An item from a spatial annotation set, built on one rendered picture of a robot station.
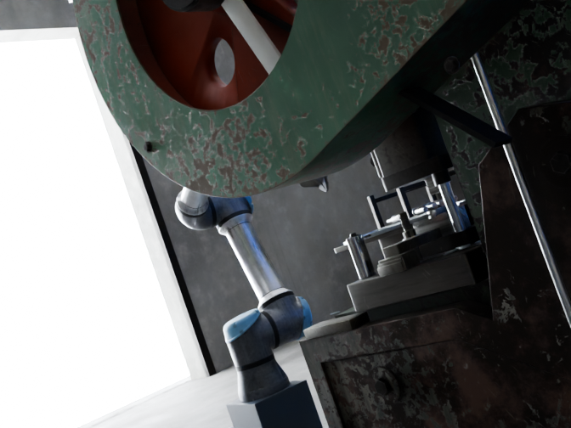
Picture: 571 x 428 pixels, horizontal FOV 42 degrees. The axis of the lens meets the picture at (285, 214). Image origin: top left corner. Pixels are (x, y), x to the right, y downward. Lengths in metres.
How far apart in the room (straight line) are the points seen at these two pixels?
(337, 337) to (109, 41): 0.76
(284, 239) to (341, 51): 6.46
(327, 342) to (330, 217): 6.54
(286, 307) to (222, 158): 0.92
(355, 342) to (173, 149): 0.53
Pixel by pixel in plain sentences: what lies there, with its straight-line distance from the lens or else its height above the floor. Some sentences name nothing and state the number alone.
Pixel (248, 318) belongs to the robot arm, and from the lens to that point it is 2.12.
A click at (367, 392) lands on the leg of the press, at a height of 0.49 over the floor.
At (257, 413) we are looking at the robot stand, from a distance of 2.08.
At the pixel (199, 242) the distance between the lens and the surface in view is 6.90.
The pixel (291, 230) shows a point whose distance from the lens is 7.65.
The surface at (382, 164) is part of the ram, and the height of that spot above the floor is 0.92.
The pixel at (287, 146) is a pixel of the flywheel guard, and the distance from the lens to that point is 1.22.
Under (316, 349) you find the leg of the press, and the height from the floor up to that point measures 0.59.
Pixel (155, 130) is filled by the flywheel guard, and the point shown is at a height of 1.12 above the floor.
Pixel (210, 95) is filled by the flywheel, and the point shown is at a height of 1.14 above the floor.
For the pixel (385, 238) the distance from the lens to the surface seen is 1.67.
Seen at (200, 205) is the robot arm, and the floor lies 1.02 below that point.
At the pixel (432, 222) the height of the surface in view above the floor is 0.77.
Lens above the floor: 0.81
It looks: 3 degrees up
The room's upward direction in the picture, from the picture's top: 19 degrees counter-clockwise
